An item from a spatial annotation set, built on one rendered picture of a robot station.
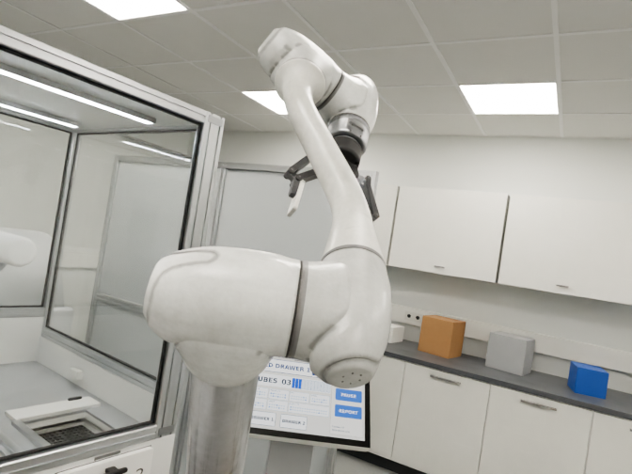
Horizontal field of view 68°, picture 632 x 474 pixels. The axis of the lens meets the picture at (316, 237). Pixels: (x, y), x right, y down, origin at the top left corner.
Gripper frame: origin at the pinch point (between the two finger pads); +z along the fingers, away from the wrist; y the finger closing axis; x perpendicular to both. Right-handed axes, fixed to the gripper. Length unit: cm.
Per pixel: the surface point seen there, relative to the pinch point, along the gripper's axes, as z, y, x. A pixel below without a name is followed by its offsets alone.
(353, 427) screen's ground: 7, 61, 86
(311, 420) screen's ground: 8, 48, 91
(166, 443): 27, 5, 103
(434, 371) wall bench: -86, 190, 205
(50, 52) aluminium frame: -34, -66, 31
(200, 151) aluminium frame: -48, -26, 56
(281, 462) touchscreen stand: 21, 47, 108
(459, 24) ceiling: -179, 57, 36
